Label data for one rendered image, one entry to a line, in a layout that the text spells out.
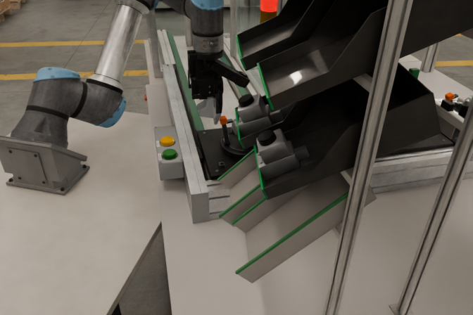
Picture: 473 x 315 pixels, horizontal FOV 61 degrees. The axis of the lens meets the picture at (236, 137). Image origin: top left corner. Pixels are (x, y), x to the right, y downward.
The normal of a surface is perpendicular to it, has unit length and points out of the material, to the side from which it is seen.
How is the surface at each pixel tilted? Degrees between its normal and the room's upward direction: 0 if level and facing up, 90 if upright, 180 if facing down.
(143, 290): 0
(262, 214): 90
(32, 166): 90
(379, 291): 0
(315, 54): 25
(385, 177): 90
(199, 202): 90
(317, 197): 45
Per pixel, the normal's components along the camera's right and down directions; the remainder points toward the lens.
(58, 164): 0.97, 0.14
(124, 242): 0.01, -0.85
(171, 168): 0.24, 0.52
